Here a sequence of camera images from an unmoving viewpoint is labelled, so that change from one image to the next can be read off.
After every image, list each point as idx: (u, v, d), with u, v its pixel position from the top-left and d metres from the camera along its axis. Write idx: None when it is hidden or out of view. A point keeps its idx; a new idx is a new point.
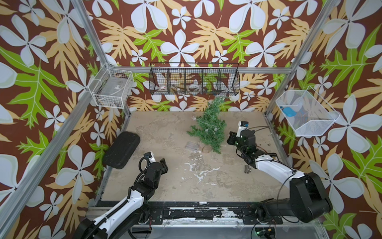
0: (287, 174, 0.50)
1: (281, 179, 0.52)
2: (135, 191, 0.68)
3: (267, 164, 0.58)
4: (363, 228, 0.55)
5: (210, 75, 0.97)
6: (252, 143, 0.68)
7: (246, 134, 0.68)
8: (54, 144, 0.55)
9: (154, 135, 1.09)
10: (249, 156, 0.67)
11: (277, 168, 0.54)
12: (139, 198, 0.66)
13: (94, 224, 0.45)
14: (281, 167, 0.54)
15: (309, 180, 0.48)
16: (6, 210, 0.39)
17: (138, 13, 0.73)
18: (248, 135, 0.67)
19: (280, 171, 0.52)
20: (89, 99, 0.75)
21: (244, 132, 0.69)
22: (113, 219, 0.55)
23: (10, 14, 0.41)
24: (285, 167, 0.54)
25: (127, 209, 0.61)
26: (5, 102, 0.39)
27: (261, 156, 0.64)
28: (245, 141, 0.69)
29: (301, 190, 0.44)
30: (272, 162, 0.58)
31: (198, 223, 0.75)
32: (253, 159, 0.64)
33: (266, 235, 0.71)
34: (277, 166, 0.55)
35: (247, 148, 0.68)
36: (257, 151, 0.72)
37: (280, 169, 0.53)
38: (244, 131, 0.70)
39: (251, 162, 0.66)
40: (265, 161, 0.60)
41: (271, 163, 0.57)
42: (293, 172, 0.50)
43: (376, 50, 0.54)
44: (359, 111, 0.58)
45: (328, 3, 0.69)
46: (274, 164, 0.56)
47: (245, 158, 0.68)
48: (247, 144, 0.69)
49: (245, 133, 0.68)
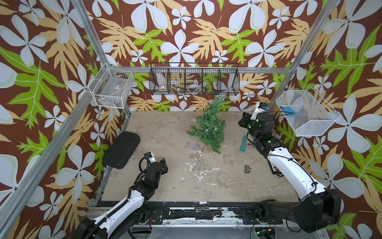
0: (304, 183, 0.45)
1: (296, 184, 0.47)
2: (135, 191, 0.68)
3: (284, 162, 0.51)
4: (363, 228, 0.55)
5: (210, 75, 0.97)
6: (269, 130, 0.58)
7: (264, 118, 0.57)
8: (54, 144, 0.55)
9: (154, 135, 1.09)
10: (262, 144, 0.59)
11: (293, 171, 0.48)
12: (139, 198, 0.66)
13: (94, 223, 0.45)
14: (299, 173, 0.47)
15: (325, 193, 0.43)
16: (6, 211, 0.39)
17: (138, 13, 0.73)
18: (265, 119, 0.57)
19: (296, 177, 0.47)
20: (89, 99, 0.75)
21: (261, 115, 0.59)
22: (114, 219, 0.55)
23: (10, 14, 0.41)
24: (305, 172, 0.47)
25: (127, 209, 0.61)
26: (5, 102, 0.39)
27: (277, 149, 0.55)
28: (260, 125, 0.59)
29: (317, 207, 0.40)
30: (290, 161, 0.51)
31: (198, 223, 0.75)
32: (268, 147, 0.56)
33: (266, 235, 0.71)
34: (294, 169, 0.48)
35: (261, 133, 0.59)
36: (273, 139, 0.59)
37: (298, 174, 0.47)
38: (261, 114, 0.59)
39: (264, 150, 0.58)
40: (282, 158, 0.52)
41: (289, 164, 0.50)
42: (313, 182, 0.44)
43: (376, 50, 0.54)
44: (359, 111, 0.58)
45: (328, 3, 0.69)
46: (292, 166, 0.49)
47: (257, 145, 0.60)
48: (262, 130, 0.59)
49: (262, 117, 0.58)
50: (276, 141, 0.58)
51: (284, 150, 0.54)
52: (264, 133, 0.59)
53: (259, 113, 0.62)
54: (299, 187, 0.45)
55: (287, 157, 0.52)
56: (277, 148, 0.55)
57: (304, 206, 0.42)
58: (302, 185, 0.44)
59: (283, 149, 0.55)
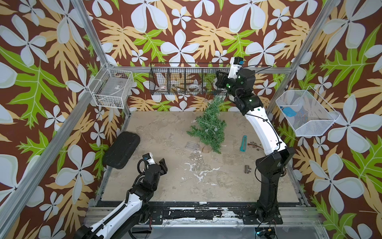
0: (271, 142, 0.52)
1: (263, 143, 0.55)
2: (133, 194, 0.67)
3: (258, 123, 0.55)
4: (364, 228, 0.55)
5: (210, 75, 0.97)
6: (250, 88, 0.58)
7: (244, 74, 0.55)
8: (54, 144, 0.55)
9: (154, 135, 1.09)
10: (242, 101, 0.58)
11: (262, 131, 0.54)
12: (138, 202, 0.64)
13: (91, 231, 0.45)
14: (270, 132, 0.54)
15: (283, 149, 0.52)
16: (6, 210, 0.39)
17: (138, 13, 0.73)
18: (246, 75, 0.55)
19: (265, 135, 0.53)
20: (89, 99, 0.75)
21: (242, 71, 0.56)
22: (111, 225, 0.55)
23: (10, 14, 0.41)
24: (272, 131, 0.54)
25: (124, 214, 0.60)
26: (5, 102, 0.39)
27: (256, 108, 0.57)
28: (241, 83, 0.57)
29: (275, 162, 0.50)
30: (265, 122, 0.55)
31: (198, 223, 0.75)
32: (248, 106, 0.57)
33: (266, 235, 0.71)
34: (264, 129, 0.54)
35: (243, 91, 0.58)
36: (253, 97, 0.59)
37: (266, 133, 0.54)
38: (243, 70, 0.56)
39: (244, 109, 0.59)
40: (258, 119, 0.55)
41: (262, 124, 0.55)
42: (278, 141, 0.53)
43: (376, 50, 0.54)
44: (359, 111, 0.58)
45: (328, 3, 0.69)
46: (264, 126, 0.54)
47: (237, 103, 0.60)
48: (243, 88, 0.58)
49: (243, 72, 0.55)
50: (257, 99, 0.58)
51: (262, 110, 0.57)
52: (244, 91, 0.58)
53: (241, 69, 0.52)
54: (264, 144, 0.54)
55: (263, 118, 0.56)
56: (256, 108, 0.57)
57: (263, 158, 0.54)
58: (269, 144, 0.52)
59: (262, 109, 0.57)
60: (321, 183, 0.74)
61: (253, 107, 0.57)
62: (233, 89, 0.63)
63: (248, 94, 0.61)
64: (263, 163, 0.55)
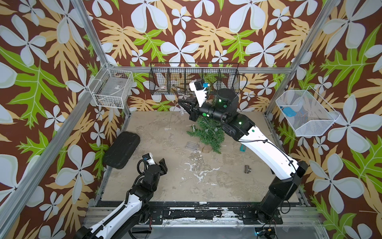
0: (284, 165, 0.44)
1: (274, 167, 0.46)
2: (133, 194, 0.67)
3: (259, 147, 0.47)
4: (363, 228, 0.55)
5: (210, 75, 0.97)
6: (234, 109, 0.46)
7: (228, 96, 0.45)
8: (53, 144, 0.55)
9: (154, 135, 1.09)
10: (232, 126, 0.49)
11: (271, 155, 0.46)
12: (137, 203, 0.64)
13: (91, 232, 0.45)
14: (277, 153, 0.46)
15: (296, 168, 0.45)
16: (6, 210, 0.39)
17: (138, 13, 0.73)
18: (229, 97, 0.45)
19: (274, 159, 0.45)
20: (89, 99, 0.75)
21: (223, 93, 0.46)
22: (110, 226, 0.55)
23: (10, 14, 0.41)
24: (279, 151, 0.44)
25: (124, 215, 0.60)
26: (5, 102, 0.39)
27: (250, 131, 0.48)
28: (225, 106, 0.47)
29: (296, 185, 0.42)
30: (266, 143, 0.47)
31: (198, 223, 0.75)
32: (240, 129, 0.48)
33: (266, 235, 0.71)
34: (270, 152, 0.46)
35: (229, 114, 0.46)
36: (241, 117, 0.50)
37: (275, 156, 0.46)
38: (222, 91, 0.47)
39: (237, 134, 0.49)
40: (258, 143, 0.47)
41: (264, 147, 0.46)
42: (289, 161, 0.45)
43: (376, 50, 0.54)
44: (359, 111, 0.58)
45: (328, 3, 0.69)
46: (267, 148, 0.46)
47: (226, 130, 0.50)
48: (228, 111, 0.49)
49: (225, 94, 0.46)
50: (245, 119, 0.50)
51: (257, 130, 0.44)
52: (230, 114, 0.48)
53: (220, 91, 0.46)
54: (275, 168, 0.46)
55: (263, 139, 0.47)
56: (250, 129, 0.49)
57: (282, 183, 0.44)
58: (282, 168, 0.44)
59: (256, 129, 0.49)
60: (321, 183, 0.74)
61: (245, 129, 0.48)
62: (214, 114, 0.52)
63: (235, 116, 0.54)
64: (279, 185, 0.46)
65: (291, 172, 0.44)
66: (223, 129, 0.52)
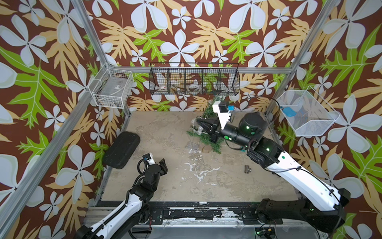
0: (324, 195, 0.40)
1: (313, 197, 0.42)
2: (133, 194, 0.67)
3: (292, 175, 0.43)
4: (363, 228, 0.55)
5: (210, 75, 0.97)
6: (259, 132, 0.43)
7: (256, 123, 0.42)
8: (53, 144, 0.55)
9: (154, 135, 1.09)
10: (260, 154, 0.45)
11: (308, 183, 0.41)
12: (138, 203, 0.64)
13: (91, 231, 0.45)
14: (314, 182, 0.42)
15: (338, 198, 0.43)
16: (6, 210, 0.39)
17: (138, 13, 0.73)
18: (259, 124, 0.42)
19: (312, 188, 0.41)
20: (89, 99, 0.75)
21: (250, 119, 0.42)
22: (111, 225, 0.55)
23: (10, 14, 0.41)
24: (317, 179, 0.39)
25: (124, 215, 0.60)
26: (5, 102, 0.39)
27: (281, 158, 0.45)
28: (252, 133, 0.44)
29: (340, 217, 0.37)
30: (300, 170, 0.43)
31: (198, 223, 0.75)
32: (269, 157, 0.44)
33: (266, 235, 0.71)
34: (307, 179, 0.42)
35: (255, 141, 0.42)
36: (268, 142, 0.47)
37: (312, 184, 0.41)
38: (249, 116, 0.43)
39: (266, 162, 0.45)
40: (291, 171, 0.43)
41: (298, 174, 0.43)
42: (330, 190, 0.41)
43: (376, 50, 0.54)
44: (359, 111, 0.58)
45: (328, 3, 0.69)
46: (301, 176, 0.42)
47: (253, 158, 0.46)
48: (255, 138, 0.45)
49: (253, 121, 0.42)
50: (273, 143, 0.47)
51: (288, 157, 0.45)
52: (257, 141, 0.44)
53: (247, 116, 0.43)
54: (316, 200, 0.41)
55: (296, 167, 0.44)
56: (280, 156, 0.45)
57: (324, 217, 0.40)
58: (324, 199, 0.40)
59: (286, 155, 0.45)
60: None
61: (274, 156, 0.45)
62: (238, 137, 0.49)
63: (260, 141, 0.49)
64: (319, 218, 0.42)
65: (334, 203, 0.39)
66: (249, 156, 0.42)
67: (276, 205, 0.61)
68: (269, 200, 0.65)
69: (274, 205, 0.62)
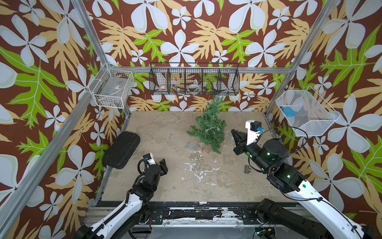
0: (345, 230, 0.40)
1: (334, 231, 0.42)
2: (133, 194, 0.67)
3: (313, 204, 0.43)
4: None
5: (210, 75, 0.97)
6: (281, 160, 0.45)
7: (277, 150, 0.45)
8: (53, 144, 0.55)
9: (154, 135, 1.09)
10: (280, 179, 0.47)
11: (330, 214, 0.42)
12: (138, 202, 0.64)
13: (92, 230, 0.45)
14: (337, 215, 0.42)
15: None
16: (6, 210, 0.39)
17: (138, 13, 0.73)
18: (280, 152, 0.44)
19: (333, 220, 0.41)
20: (89, 99, 0.75)
21: (272, 147, 0.45)
22: (111, 225, 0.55)
23: (10, 14, 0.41)
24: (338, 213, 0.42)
25: (124, 215, 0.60)
26: (5, 102, 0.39)
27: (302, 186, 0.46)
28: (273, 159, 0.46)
29: None
30: (321, 201, 0.44)
31: (198, 223, 0.75)
32: (289, 183, 0.46)
33: (266, 235, 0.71)
34: (328, 210, 0.42)
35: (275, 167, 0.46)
36: (289, 169, 0.49)
37: (335, 217, 0.42)
38: (271, 144, 0.46)
39: (285, 188, 0.47)
40: (313, 201, 0.44)
41: (319, 205, 0.43)
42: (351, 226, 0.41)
43: (376, 50, 0.54)
44: (359, 111, 0.58)
45: (328, 3, 0.69)
46: (322, 205, 0.43)
47: (273, 182, 0.49)
48: (276, 163, 0.47)
49: (274, 148, 0.45)
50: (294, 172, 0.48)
51: (309, 185, 0.46)
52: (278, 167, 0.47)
53: (269, 144, 0.46)
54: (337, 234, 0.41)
55: (317, 196, 0.44)
56: (301, 184, 0.46)
57: None
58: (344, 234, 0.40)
59: (307, 184, 0.46)
60: (321, 183, 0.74)
61: (295, 183, 0.46)
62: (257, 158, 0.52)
63: (281, 167, 0.50)
64: None
65: None
66: (269, 180, 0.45)
67: (286, 214, 0.60)
68: (276, 205, 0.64)
69: (283, 214, 0.60)
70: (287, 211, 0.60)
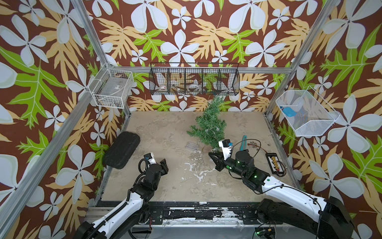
0: (308, 204, 0.46)
1: (303, 209, 0.47)
2: (135, 193, 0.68)
3: (279, 191, 0.52)
4: (363, 228, 0.56)
5: (210, 75, 0.97)
6: (251, 166, 0.58)
7: (243, 158, 0.59)
8: (53, 144, 0.55)
9: (154, 135, 1.09)
10: (252, 181, 0.59)
11: (295, 196, 0.49)
12: (138, 201, 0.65)
13: (93, 227, 0.45)
14: (301, 195, 0.49)
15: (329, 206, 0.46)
16: (6, 210, 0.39)
17: (138, 13, 0.73)
18: (245, 159, 0.58)
19: (298, 199, 0.48)
20: (89, 100, 0.75)
21: (239, 156, 0.60)
22: (113, 222, 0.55)
23: (10, 14, 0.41)
24: (302, 193, 0.49)
25: (125, 212, 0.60)
26: (5, 102, 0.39)
27: (266, 180, 0.57)
28: (243, 165, 0.60)
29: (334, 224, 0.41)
30: (283, 187, 0.53)
31: (198, 223, 0.75)
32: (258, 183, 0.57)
33: (266, 235, 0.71)
34: (291, 193, 0.50)
35: (247, 172, 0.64)
36: (257, 173, 0.61)
37: (298, 196, 0.48)
38: (239, 154, 0.60)
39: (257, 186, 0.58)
40: (276, 188, 0.53)
41: (283, 190, 0.52)
42: (313, 199, 0.46)
43: (375, 50, 0.54)
44: (359, 111, 0.58)
45: (328, 3, 0.69)
46: (286, 190, 0.51)
47: (249, 185, 0.60)
48: (247, 169, 0.60)
49: (241, 157, 0.59)
50: (261, 173, 0.60)
51: (271, 179, 0.57)
52: (249, 171, 0.61)
53: (238, 154, 0.60)
54: (306, 211, 0.46)
55: (279, 184, 0.54)
56: (266, 179, 0.57)
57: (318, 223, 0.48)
58: (308, 207, 0.45)
59: (271, 179, 0.57)
60: (320, 184, 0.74)
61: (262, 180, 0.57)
62: (235, 168, 0.65)
63: (253, 171, 0.64)
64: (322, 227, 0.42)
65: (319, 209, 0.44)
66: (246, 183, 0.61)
67: (282, 210, 0.60)
68: (274, 203, 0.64)
69: (279, 209, 0.61)
70: (283, 207, 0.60)
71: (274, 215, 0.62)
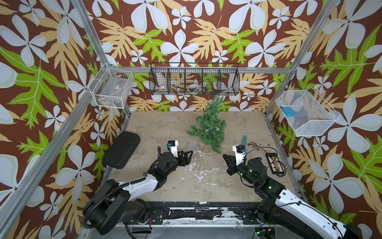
0: (327, 228, 0.45)
1: (319, 230, 0.46)
2: (149, 175, 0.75)
3: (296, 208, 0.50)
4: (363, 228, 0.55)
5: (210, 75, 0.97)
6: (265, 176, 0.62)
7: (256, 167, 0.57)
8: (53, 144, 0.55)
9: (154, 135, 1.09)
10: (265, 191, 0.57)
11: (312, 216, 0.48)
12: (154, 181, 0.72)
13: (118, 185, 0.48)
14: (319, 216, 0.47)
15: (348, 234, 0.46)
16: (6, 210, 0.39)
17: (138, 13, 0.73)
18: (258, 168, 0.56)
19: (315, 220, 0.47)
20: (89, 99, 0.75)
21: (252, 165, 0.58)
22: (133, 187, 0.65)
23: (10, 14, 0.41)
24: (319, 213, 0.48)
25: (143, 185, 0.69)
26: (5, 102, 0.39)
27: (282, 194, 0.55)
28: (256, 174, 0.57)
29: None
30: (300, 204, 0.51)
31: (197, 223, 0.75)
32: (272, 194, 0.55)
33: (266, 235, 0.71)
34: (308, 212, 0.49)
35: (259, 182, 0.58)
36: (271, 182, 0.59)
37: (316, 217, 0.47)
38: (252, 163, 0.58)
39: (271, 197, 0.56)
40: (292, 204, 0.51)
41: (299, 208, 0.50)
42: (333, 223, 0.45)
43: (375, 50, 0.54)
44: (359, 111, 0.58)
45: (328, 3, 0.69)
46: (303, 209, 0.50)
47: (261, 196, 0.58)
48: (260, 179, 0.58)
49: (254, 166, 0.57)
50: (275, 184, 0.58)
51: (287, 192, 0.55)
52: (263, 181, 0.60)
53: (250, 163, 0.58)
54: (323, 233, 0.45)
55: (295, 201, 0.52)
56: (282, 193, 0.55)
57: None
58: (326, 231, 0.44)
59: (287, 192, 0.55)
60: (321, 184, 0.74)
61: (277, 193, 0.55)
62: (246, 175, 0.63)
63: (266, 180, 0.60)
64: None
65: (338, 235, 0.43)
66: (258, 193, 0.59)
67: (287, 217, 0.60)
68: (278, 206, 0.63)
69: (286, 218, 0.59)
70: (289, 214, 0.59)
71: (276, 219, 0.62)
